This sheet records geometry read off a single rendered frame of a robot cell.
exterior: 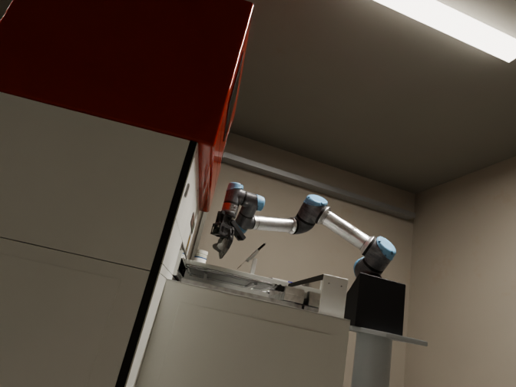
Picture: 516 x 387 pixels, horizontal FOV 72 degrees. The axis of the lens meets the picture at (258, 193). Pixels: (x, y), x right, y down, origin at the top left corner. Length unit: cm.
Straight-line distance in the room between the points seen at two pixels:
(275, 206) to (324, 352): 290
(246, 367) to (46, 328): 57
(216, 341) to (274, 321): 19
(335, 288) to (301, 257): 270
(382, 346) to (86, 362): 123
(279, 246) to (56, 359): 314
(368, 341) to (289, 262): 231
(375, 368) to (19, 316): 136
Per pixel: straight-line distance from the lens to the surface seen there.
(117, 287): 102
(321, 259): 413
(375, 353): 178
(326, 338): 126
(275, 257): 392
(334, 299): 134
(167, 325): 120
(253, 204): 170
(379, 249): 186
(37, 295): 107
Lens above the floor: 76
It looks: 19 degrees up
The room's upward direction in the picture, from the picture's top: 12 degrees clockwise
